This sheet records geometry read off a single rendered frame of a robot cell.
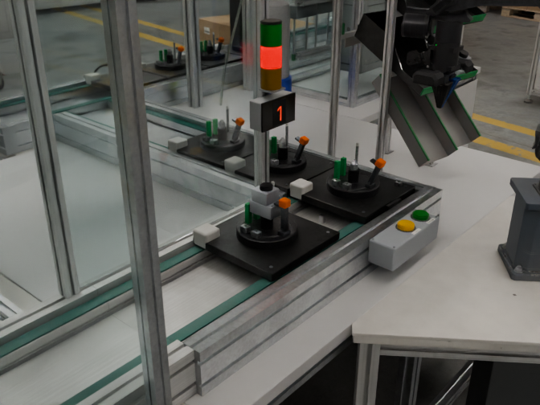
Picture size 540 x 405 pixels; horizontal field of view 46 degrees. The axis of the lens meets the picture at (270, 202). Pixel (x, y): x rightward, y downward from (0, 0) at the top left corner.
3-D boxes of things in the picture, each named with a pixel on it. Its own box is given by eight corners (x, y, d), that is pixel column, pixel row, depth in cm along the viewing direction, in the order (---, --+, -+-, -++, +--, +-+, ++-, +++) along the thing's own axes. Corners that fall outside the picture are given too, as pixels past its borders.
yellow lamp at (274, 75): (285, 87, 151) (286, 67, 148) (272, 92, 147) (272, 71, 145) (270, 83, 154) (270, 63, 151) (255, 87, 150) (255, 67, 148)
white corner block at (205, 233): (221, 243, 146) (220, 227, 145) (206, 251, 143) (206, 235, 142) (206, 236, 149) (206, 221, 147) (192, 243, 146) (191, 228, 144)
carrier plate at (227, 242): (339, 239, 148) (340, 231, 147) (272, 282, 132) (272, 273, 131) (262, 208, 162) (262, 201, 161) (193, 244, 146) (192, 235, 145)
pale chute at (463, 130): (471, 142, 194) (481, 135, 191) (443, 152, 187) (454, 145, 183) (426, 65, 199) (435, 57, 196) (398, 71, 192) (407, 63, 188)
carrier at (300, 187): (415, 193, 171) (419, 149, 165) (365, 224, 154) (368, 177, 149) (341, 169, 185) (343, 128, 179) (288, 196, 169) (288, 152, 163)
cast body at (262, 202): (283, 214, 143) (284, 185, 140) (270, 220, 140) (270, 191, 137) (255, 202, 148) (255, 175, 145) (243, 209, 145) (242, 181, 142)
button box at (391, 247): (437, 238, 159) (439, 215, 156) (392, 272, 145) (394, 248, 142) (412, 229, 163) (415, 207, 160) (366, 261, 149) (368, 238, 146)
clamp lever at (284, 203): (290, 229, 142) (291, 198, 138) (284, 233, 141) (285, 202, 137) (278, 224, 144) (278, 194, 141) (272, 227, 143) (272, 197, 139)
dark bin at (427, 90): (450, 87, 176) (463, 66, 171) (419, 96, 169) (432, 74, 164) (385, 30, 189) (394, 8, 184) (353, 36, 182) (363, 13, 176)
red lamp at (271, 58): (286, 66, 148) (286, 45, 146) (272, 70, 145) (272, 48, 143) (270, 63, 151) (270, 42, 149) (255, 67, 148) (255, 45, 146)
